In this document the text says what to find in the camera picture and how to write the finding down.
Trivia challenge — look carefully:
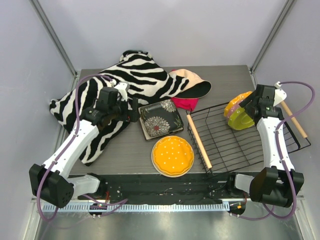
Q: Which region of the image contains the green dotted plate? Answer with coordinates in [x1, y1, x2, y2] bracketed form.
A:
[227, 107, 255, 131]

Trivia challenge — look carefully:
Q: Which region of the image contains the black square plate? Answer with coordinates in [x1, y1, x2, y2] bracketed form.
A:
[138, 99, 184, 141]

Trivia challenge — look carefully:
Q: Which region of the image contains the orange dotted plate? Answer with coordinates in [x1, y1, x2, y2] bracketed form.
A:
[152, 136, 195, 176]

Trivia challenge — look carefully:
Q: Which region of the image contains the yellow cream round plate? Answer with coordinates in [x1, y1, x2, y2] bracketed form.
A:
[151, 135, 195, 178]

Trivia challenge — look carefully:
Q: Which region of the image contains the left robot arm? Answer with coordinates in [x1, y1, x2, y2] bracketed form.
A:
[29, 82, 139, 209]

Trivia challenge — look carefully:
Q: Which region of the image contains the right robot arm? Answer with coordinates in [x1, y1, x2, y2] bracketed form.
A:
[225, 84, 304, 208]

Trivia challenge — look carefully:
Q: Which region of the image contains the purple dotted plate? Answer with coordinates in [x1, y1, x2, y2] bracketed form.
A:
[226, 103, 240, 121]

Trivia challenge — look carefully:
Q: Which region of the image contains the yellow dotted plate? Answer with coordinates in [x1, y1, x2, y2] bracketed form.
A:
[223, 91, 252, 117]

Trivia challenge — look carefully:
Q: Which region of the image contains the zebra print blanket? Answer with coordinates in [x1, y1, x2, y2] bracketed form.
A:
[49, 50, 190, 167]

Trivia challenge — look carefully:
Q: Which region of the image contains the pink cloth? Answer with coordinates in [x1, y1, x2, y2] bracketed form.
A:
[171, 97, 199, 112]

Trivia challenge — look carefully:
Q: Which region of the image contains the beige bucket hat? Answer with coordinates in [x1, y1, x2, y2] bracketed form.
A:
[169, 69, 212, 99]

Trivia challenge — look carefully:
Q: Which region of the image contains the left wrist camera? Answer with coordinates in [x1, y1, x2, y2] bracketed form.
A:
[114, 81, 130, 102]

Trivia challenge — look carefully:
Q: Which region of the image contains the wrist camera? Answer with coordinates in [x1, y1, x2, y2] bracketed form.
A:
[114, 81, 130, 102]
[273, 81, 287, 107]

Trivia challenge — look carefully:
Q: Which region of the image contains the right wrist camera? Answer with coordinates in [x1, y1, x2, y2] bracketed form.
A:
[273, 81, 287, 107]

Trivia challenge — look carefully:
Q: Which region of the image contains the black wire dish rack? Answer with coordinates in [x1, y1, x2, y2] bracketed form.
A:
[186, 98, 312, 174]

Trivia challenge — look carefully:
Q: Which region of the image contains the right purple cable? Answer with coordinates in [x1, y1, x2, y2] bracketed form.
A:
[234, 81, 315, 221]

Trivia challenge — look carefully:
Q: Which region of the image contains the purple cable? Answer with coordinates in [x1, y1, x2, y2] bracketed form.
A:
[37, 74, 130, 221]
[234, 81, 315, 221]

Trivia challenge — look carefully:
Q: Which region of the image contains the right wooden rack handle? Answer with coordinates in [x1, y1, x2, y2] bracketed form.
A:
[280, 101, 308, 139]

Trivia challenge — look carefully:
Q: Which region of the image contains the wooden rack handle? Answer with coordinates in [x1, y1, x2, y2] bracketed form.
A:
[280, 101, 308, 139]
[186, 114, 213, 170]

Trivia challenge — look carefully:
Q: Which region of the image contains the left wooden rack handle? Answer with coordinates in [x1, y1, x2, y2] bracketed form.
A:
[186, 114, 213, 170]

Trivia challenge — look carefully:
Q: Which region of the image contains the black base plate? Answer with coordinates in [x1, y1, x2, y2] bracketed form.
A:
[67, 172, 257, 205]

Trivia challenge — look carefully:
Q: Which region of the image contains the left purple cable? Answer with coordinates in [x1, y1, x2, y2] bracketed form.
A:
[37, 74, 130, 221]

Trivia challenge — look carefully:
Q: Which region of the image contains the white slotted cable duct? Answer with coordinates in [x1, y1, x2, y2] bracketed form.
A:
[58, 201, 230, 213]

